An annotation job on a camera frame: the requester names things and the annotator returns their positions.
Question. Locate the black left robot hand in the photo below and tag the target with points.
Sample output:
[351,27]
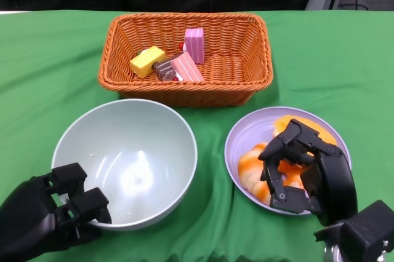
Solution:
[27,212]

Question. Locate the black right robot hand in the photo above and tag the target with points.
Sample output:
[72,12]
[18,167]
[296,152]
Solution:
[335,182]

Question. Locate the long orange bread loaf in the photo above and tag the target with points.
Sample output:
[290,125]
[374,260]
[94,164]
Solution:
[323,134]

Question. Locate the round striped pumpkin bread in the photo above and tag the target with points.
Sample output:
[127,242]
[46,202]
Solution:
[249,169]

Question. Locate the grey round bowl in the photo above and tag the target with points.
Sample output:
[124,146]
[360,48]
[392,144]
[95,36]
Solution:
[129,151]

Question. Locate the pink cake with cherry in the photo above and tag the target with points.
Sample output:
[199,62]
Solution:
[187,68]
[195,46]

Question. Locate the yellow layer cake slice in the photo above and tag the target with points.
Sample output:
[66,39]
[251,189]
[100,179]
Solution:
[146,60]

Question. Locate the chocolate layer cake slice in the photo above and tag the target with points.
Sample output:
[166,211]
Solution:
[163,69]

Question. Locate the lilac round plate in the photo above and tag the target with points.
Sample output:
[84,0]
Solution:
[246,133]

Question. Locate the orange wicker basket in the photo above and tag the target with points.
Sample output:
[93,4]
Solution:
[234,59]

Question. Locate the green tablecloth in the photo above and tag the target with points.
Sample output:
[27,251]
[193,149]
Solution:
[323,59]

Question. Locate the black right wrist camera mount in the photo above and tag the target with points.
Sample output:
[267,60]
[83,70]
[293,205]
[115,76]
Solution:
[366,234]

